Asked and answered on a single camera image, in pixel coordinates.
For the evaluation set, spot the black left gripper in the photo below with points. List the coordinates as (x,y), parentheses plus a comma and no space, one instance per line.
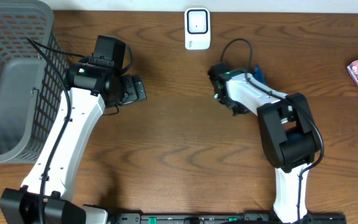
(134,89)

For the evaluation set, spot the blue Oreo cookie packet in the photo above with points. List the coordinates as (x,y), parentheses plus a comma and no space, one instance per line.
(259,75)

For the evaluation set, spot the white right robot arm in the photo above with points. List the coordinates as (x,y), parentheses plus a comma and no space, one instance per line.
(290,138)

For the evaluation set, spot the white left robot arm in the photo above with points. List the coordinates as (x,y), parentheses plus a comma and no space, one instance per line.
(46,194)

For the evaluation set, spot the white barcode scanner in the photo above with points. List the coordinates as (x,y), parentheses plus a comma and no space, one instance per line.
(197,28)

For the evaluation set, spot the grey plastic mesh basket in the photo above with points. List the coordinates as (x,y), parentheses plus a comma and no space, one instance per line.
(29,89)

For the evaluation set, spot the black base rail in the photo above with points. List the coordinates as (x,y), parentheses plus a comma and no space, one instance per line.
(249,217)

